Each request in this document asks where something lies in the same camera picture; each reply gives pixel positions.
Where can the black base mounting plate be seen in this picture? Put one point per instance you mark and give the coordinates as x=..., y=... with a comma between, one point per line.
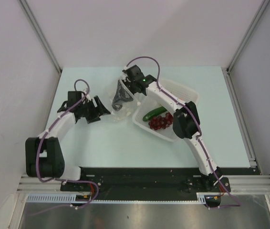
x=184, y=179

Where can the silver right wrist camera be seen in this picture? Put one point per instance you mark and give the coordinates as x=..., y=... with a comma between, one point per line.
x=124, y=76

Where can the aluminium front frame rail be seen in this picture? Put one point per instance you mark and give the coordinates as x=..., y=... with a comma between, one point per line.
x=240, y=185

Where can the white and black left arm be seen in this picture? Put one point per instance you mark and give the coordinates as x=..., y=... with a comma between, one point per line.
x=44, y=157

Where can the dark round fake fruit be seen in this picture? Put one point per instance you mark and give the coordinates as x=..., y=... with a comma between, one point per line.
x=117, y=107

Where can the clear zip top bag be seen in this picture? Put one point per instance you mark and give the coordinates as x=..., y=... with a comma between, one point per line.
x=128, y=108

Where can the aluminium right corner post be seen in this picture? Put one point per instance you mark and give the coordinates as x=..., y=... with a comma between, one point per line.
x=248, y=34

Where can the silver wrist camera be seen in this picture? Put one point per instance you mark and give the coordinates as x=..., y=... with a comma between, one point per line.
x=124, y=76
x=87, y=93

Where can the green fake vegetable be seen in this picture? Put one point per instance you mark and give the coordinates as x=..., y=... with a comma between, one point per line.
x=156, y=112

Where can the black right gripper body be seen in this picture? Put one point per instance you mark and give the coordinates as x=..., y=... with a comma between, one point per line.
x=130, y=85

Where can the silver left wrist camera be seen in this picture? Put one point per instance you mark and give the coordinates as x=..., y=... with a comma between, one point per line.
x=87, y=93

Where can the aluminium corner post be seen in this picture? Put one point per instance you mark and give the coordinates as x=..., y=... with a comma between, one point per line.
x=248, y=34
x=40, y=34

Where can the dark purple fake grapes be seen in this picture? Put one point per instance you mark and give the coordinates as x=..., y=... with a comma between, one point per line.
x=161, y=122

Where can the white slotted cable duct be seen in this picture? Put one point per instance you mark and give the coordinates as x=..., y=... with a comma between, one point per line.
x=82, y=199

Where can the aluminium left corner post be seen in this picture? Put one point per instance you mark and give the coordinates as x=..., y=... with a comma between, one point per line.
x=40, y=34

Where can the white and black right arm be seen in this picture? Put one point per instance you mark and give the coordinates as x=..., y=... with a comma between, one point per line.
x=186, y=123

